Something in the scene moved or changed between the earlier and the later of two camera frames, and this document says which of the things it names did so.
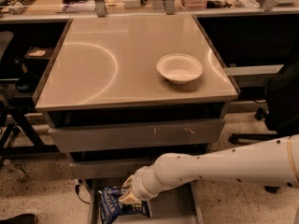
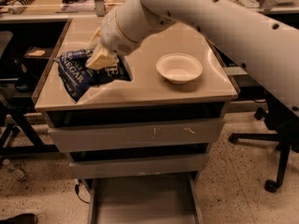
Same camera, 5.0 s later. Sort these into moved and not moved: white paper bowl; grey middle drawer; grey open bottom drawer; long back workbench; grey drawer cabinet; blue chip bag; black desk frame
Moved: blue chip bag
Not moved: black desk frame; grey open bottom drawer; long back workbench; grey middle drawer; grey drawer cabinet; white paper bowl
